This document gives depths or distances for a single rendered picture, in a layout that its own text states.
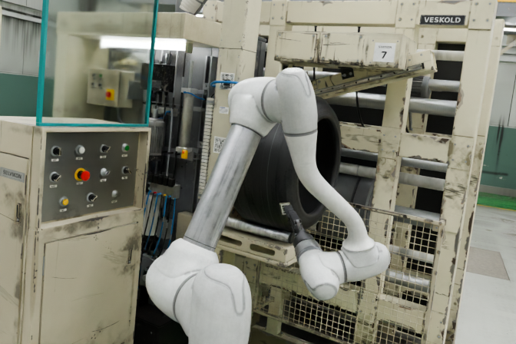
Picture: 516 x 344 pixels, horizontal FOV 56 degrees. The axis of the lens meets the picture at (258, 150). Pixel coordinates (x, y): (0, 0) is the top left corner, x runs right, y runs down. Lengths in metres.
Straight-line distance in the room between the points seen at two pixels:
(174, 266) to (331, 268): 0.49
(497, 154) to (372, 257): 9.72
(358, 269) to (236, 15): 1.21
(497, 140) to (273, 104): 9.97
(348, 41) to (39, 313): 1.66
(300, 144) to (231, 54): 0.90
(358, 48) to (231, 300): 1.34
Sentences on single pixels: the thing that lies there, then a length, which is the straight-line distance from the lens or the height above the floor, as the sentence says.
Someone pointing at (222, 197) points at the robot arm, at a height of 1.15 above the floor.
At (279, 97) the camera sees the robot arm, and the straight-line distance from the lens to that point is 1.38.
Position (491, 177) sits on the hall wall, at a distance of 11.27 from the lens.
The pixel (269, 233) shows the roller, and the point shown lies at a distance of 2.02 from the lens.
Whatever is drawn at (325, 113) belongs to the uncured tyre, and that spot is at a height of 1.42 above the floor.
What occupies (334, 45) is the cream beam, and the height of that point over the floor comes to 1.72.
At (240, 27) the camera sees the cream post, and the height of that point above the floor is 1.75.
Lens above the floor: 1.45
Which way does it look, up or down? 6 degrees down
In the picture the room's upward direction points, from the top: 6 degrees clockwise
